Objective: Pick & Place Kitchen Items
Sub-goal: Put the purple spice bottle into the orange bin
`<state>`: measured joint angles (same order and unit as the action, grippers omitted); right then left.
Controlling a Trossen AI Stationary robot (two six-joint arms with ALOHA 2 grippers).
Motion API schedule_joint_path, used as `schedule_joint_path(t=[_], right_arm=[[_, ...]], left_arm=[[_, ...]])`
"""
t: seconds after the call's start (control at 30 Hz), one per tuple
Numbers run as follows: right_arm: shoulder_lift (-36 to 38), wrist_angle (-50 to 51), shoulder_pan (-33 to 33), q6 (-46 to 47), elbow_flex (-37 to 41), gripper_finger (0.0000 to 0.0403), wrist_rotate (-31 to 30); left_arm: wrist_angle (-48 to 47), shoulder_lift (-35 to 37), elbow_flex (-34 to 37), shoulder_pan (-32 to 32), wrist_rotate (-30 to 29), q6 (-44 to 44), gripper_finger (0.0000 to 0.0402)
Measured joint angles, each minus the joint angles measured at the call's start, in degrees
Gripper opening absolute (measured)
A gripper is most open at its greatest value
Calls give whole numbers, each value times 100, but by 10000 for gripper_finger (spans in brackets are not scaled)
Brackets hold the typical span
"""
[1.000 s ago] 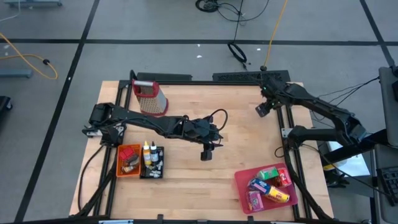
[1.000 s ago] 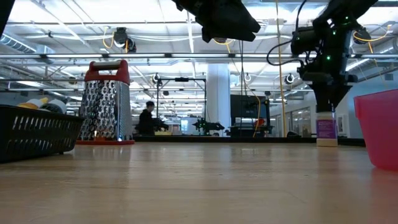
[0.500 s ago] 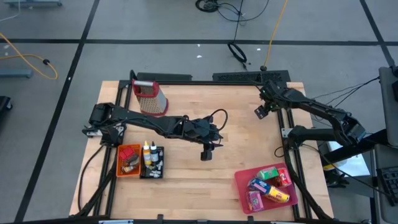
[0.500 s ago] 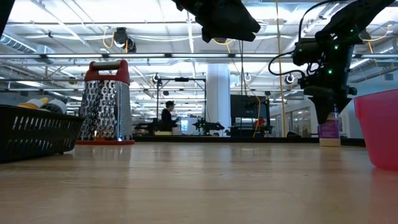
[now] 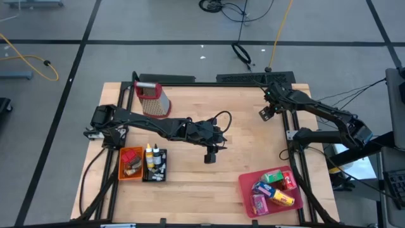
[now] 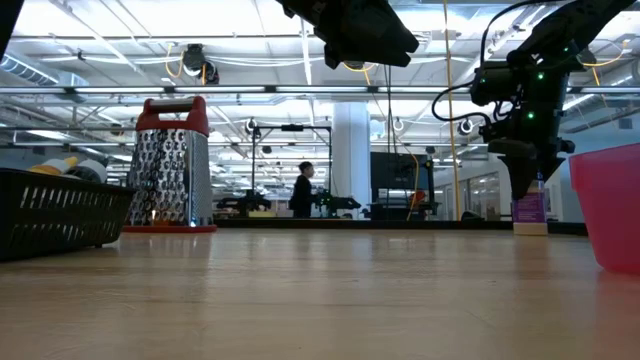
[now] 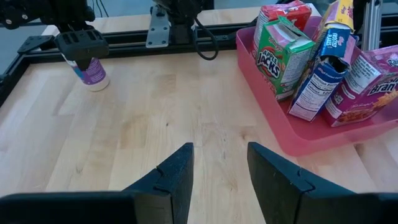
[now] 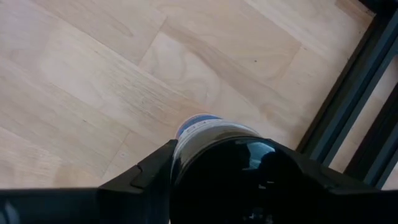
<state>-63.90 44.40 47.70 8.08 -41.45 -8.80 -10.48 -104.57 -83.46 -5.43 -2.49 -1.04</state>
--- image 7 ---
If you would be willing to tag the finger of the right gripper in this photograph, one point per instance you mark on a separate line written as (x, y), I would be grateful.
(81, 46)

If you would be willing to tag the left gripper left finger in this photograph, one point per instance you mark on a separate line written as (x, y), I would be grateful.
(140, 208)

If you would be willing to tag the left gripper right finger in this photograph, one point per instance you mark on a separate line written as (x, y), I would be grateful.
(295, 205)

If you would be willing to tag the purple label spice jar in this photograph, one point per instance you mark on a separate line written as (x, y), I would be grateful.
(93, 77)

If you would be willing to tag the blue Frosted Flakes box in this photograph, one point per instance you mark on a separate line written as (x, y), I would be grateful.
(314, 96)

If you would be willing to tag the magenta Raisin Bran box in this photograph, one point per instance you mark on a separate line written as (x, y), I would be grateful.
(367, 93)

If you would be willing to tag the green Apple Jacks box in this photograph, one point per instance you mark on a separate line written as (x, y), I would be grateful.
(273, 62)

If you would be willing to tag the red mini cereal box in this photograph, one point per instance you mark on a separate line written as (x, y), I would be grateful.
(289, 14)

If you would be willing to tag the yellow mini cereal box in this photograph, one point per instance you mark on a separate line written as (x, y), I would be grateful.
(342, 12)

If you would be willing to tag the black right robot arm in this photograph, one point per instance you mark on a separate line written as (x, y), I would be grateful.
(182, 15)

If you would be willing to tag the pink plastic tray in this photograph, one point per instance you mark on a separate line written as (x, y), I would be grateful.
(298, 137)

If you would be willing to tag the silver aluminium bar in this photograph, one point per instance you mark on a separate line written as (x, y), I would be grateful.
(371, 25)

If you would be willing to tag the black aluminium table frame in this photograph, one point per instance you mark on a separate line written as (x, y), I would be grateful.
(130, 40)

